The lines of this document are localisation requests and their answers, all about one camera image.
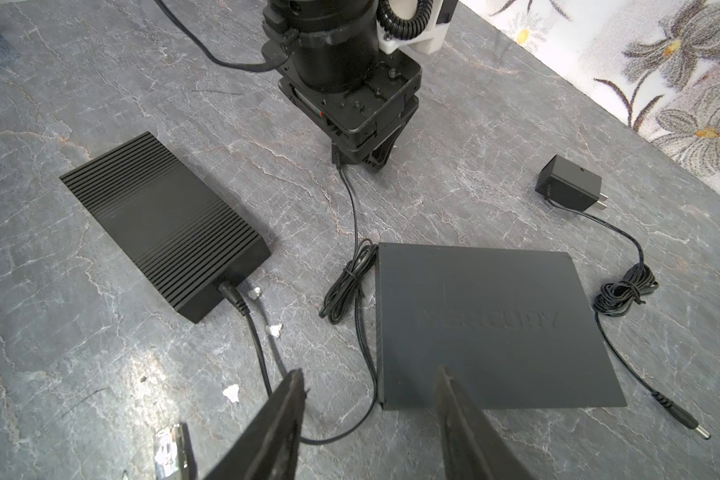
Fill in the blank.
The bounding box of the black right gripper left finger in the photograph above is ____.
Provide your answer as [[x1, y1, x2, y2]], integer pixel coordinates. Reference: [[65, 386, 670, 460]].
[[207, 369, 306, 479]]

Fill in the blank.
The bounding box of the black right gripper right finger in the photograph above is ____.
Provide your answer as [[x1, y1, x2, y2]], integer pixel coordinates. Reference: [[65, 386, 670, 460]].
[[435, 367, 533, 480]]

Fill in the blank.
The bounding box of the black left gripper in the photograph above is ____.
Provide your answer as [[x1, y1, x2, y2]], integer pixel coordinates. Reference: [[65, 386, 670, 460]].
[[278, 51, 422, 172]]

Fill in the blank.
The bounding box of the black power adapter with cable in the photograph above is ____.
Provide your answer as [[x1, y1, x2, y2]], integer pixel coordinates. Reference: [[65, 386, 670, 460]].
[[217, 164, 379, 446]]

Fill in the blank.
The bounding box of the slim ribbed black switch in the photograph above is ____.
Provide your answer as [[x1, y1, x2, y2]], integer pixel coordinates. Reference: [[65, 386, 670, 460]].
[[60, 132, 271, 323]]

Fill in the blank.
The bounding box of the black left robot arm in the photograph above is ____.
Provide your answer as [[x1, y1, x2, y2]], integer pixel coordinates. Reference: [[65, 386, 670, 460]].
[[157, 1, 453, 171]]

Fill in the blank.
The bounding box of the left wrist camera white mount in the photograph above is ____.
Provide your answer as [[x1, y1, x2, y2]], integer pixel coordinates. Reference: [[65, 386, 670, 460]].
[[376, 0, 459, 55]]

